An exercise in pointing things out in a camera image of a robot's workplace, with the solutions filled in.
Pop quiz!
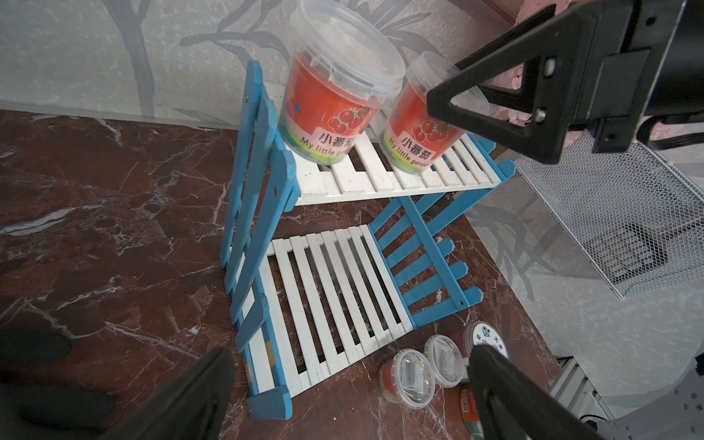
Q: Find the flower label jar right rear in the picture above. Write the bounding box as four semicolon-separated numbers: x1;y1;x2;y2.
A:
460;321;509;359

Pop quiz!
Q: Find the blue and white wooden shelf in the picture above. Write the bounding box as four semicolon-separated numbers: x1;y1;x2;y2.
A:
220;60;516;420

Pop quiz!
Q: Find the flower label jar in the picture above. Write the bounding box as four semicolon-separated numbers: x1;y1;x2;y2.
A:
460;321;509;359
458;385;485;440

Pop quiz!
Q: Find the clear lidded seed container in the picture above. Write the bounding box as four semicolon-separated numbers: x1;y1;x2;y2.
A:
379;51;466;174

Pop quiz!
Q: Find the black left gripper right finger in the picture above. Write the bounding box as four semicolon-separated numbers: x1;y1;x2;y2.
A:
467;345;600;439

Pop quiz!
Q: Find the clear container red seed packet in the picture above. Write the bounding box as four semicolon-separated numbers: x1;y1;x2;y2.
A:
279;1;406;165

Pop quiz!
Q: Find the black and yellow work glove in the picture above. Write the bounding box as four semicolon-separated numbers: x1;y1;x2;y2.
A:
1;328;116;439

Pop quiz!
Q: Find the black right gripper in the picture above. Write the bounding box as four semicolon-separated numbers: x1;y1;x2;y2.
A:
427;1;703;165

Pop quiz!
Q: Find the white wire mesh basket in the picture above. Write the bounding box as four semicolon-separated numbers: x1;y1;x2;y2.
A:
516;133;703;299

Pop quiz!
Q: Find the pink blossom artificial tree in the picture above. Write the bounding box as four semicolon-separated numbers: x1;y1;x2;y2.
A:
488;0;584;133

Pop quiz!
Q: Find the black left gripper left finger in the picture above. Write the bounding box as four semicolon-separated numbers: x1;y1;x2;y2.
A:
101;348;235;439

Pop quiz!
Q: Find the clear plastic seed container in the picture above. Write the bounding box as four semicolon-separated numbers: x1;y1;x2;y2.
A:
378;348;436;410

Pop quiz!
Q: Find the flower label jar right front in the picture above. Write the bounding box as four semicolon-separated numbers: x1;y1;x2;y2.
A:
458;385;485;440

